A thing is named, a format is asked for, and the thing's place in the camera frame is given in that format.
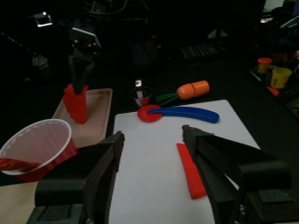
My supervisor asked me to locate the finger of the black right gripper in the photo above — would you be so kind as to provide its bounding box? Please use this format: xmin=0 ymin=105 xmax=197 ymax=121
xmin=67 ymin=55 xmax=79 ymax=88
xmin=75 ymin=59 xmax=95 ymax=95

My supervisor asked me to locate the beige rectangular plate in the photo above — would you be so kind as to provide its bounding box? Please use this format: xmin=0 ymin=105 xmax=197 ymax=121
xmin=50 ymin=87 xmax=114 ymax=148

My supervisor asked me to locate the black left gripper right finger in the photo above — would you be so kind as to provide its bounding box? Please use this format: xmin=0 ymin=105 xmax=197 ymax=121
xmin=181 ymin=124 xmax=299 ymax=224

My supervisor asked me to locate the small red object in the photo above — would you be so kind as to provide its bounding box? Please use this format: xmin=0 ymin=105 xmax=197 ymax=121
xmin=266 ymin=86 xmax=280 ymax=97

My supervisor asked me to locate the orange toy carrot green top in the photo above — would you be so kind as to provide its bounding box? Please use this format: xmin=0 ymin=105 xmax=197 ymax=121
xmin=154 ymin=80 xmax=210 ymax=108

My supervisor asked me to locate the red plastic cup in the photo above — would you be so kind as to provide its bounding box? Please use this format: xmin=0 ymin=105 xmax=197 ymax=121
xmin=0 ymin=117 xmax=79 ymax=183

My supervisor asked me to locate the yellow jar orange lid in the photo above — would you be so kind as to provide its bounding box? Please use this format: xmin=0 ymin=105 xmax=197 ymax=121
xmin=256 ymin=57 xmax=273 ymax=74

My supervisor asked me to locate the blue and red spoon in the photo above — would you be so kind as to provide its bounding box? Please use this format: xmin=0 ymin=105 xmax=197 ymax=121
xmin=136 ymin=104 xmax=220 ymax=124

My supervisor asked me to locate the ribbed vent panel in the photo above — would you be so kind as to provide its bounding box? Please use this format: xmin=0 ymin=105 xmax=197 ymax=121
xmin=180 ymin=43 xmax=220 ymax=60

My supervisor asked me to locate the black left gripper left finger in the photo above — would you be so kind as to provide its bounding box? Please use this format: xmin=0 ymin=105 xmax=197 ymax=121
xmin=25 ymin=130 xmax=126 ymax=224

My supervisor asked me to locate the yellow plastic cup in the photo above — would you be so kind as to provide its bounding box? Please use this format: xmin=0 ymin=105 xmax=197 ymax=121
xmin=270 ymin=67 xmax=293 ymax=89

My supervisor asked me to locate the white cutting board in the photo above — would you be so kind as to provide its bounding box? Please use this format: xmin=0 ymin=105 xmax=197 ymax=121
xmin=107 ymin=99 xmax=261 ymax=224

